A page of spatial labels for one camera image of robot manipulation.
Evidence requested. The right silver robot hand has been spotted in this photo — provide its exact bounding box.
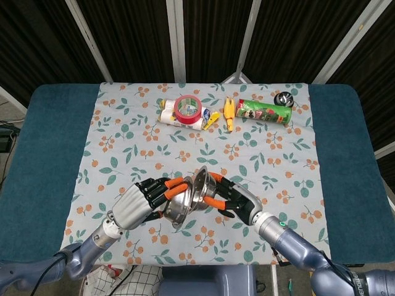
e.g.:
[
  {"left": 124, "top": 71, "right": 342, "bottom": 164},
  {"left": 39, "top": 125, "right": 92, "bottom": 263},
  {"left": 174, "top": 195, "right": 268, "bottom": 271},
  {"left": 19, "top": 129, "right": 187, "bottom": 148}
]
[{"left": 202, "top": 172, "right": 264, "bottom": 226}]

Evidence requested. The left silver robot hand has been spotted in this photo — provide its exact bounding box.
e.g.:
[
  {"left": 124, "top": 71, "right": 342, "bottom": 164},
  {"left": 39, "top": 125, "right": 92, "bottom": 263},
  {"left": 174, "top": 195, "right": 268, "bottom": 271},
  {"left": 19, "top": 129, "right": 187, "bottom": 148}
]
[{"left": 110, "top": 177, "right": 189, "bottom": 231}]

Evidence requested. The small metal bowl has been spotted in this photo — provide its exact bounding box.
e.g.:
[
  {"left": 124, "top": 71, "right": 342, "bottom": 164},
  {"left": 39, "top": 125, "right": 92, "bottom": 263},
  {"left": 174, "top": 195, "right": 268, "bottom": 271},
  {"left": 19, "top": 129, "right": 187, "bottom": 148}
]
[
  {"left": 162, "top": 175, "right": 198, "bottom": 229},
  {"left": 190, "top": 165, "right": 220, "bottom": 213}
]

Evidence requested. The floral tablecloth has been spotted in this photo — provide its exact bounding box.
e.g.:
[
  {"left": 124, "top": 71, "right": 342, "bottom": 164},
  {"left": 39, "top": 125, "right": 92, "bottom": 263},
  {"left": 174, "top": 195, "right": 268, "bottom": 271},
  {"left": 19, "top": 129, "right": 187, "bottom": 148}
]
[{"left": 57, "top": 81, "right": 333, "bottom": 266}]

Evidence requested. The red white plastic bag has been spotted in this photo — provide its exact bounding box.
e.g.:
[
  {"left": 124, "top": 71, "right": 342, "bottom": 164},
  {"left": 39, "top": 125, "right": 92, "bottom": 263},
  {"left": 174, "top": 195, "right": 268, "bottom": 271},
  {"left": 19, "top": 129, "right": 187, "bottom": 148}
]
[{"left": 92, "top": 264, "right": 124, "bottom": 278}]

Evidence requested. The white black checkered bag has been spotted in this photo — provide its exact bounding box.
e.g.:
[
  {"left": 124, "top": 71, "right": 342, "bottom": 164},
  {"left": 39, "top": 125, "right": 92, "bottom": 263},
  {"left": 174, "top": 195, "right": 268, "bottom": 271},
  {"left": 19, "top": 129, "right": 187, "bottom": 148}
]
[{"left": 80, "top": 264, "right": 164, "bottom": 296}]

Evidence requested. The blue-grey robot torso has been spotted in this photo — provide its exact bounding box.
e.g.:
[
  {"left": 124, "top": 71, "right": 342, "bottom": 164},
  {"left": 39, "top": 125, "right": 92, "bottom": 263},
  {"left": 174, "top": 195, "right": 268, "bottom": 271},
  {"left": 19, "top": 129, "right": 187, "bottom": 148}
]
[{"left": 159, "top": 265, "right": 257, "bottom": 296}]

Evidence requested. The yellow rubber chicken toy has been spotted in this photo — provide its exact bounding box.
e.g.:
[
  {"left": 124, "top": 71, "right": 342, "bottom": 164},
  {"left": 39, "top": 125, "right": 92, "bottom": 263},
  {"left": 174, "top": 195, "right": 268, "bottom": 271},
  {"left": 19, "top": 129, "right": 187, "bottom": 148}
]
[{"left": 223, "top": 96, "right": 237, "bottom": 134}]

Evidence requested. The yellow plastic clip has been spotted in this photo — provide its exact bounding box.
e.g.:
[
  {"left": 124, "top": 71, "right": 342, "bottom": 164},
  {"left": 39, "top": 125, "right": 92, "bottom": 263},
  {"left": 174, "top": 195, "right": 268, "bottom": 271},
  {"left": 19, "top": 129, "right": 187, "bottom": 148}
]
[{"left": 203, "top": 112, "right": 220, "bottom": 130}]

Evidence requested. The green chips can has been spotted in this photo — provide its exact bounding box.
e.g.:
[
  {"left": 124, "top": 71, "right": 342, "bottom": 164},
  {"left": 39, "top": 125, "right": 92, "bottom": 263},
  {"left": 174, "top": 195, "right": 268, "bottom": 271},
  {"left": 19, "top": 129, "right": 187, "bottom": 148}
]
[{"left": 235, "top": 98, "right": 293, "bottom": 126}]

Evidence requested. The white bag rolls pack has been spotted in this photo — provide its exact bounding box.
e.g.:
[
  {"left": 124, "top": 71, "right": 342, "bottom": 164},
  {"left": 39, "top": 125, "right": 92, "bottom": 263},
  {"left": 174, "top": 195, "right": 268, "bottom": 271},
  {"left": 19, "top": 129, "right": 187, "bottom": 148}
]
[{"left": 157, "top": 98, "right": 214, "bottom": 132}]

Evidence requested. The red tape roll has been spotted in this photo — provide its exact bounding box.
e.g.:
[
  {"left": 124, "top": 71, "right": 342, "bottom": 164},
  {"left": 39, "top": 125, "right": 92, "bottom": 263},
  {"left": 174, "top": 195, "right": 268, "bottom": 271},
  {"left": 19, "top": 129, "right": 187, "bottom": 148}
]
[{"left": 173, "top": 95, "right": 202, "bottom": 125}]

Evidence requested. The teal table cover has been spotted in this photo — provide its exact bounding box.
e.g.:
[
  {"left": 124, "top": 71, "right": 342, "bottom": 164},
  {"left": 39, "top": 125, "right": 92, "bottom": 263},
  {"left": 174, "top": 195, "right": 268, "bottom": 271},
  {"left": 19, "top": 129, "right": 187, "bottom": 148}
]
[{"left": 0, "top": 83, "right": 395, "bottom": 265}]

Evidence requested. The silver tripod stand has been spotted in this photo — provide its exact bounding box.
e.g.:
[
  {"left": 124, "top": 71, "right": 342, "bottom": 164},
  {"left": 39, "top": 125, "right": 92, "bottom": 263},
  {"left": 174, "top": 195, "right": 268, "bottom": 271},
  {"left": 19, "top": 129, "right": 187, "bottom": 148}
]
[{"left": 221, "top": 63, "right": 257, "bottom": 84}]

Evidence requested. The black power box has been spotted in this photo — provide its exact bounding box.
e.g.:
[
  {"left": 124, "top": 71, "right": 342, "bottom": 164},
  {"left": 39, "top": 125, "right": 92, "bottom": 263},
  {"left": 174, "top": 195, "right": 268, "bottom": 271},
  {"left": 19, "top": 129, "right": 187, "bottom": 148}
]
[{"left": 0, "top": 121, "right": 19, "bottom": 152}]

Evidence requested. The white partition frame post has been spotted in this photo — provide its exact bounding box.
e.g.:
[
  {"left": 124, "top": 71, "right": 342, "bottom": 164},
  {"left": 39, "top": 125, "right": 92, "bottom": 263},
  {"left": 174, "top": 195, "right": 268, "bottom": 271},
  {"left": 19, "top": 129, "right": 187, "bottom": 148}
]
[
  {"left": 0, "top": 85, "right": 28, "bottom": 115},
  {"left": 65, "top": 0, "right": 114, "bottom": 83},
  {"left": 311, "top": 0, "right": 382, "bottom": 84},
  {"left": 236, "top": 0, "right": 264, "bottom": 76},
  {"left": 374, "top": 143, "right": 395, "bottom": 160},
  {"left": 165, "top": 0, "right": 188, "bottom": 83}
]

